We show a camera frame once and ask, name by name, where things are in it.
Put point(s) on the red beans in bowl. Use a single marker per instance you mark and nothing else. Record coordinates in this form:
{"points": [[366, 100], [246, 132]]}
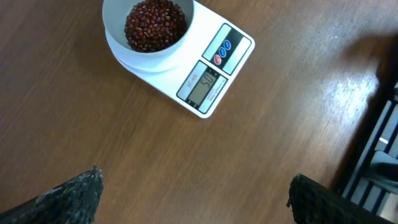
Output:
{"points": [[154, 25]]}

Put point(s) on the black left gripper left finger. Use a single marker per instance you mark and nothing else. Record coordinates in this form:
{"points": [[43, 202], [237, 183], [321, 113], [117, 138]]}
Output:
{"points": [[75, 201]]}

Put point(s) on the white digital kitchen scale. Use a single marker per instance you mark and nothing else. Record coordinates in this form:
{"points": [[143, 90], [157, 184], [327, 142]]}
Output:
{"points": [[200, 72]]}

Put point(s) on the black metal frame rack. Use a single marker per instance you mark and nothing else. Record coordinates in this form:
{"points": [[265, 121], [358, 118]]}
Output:
{"points": [[369, 177]]}

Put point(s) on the white bowl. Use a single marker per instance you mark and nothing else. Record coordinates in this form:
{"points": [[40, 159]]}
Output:
{"points": [[114, 13]]}

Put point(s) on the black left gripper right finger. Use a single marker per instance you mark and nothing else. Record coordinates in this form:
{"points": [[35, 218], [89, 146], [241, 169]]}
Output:
{"points": [[312, 203]]}

